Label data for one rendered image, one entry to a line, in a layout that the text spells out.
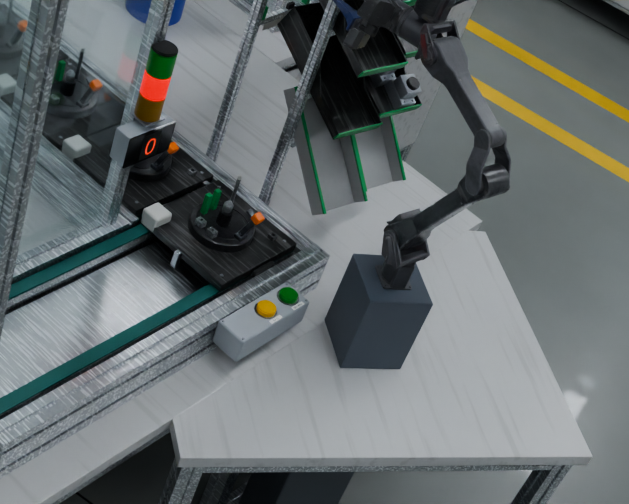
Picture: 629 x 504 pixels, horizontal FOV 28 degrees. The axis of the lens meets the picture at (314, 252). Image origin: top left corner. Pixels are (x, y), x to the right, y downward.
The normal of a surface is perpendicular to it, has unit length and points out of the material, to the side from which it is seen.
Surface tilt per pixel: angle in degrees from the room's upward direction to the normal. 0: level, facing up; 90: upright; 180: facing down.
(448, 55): 30
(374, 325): 90
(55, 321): 0
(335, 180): 45
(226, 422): 0
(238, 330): 0
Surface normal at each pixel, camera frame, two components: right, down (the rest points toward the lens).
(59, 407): 0.29, -0.72
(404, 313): 0.23, 0.69
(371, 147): 0.64, -0.05
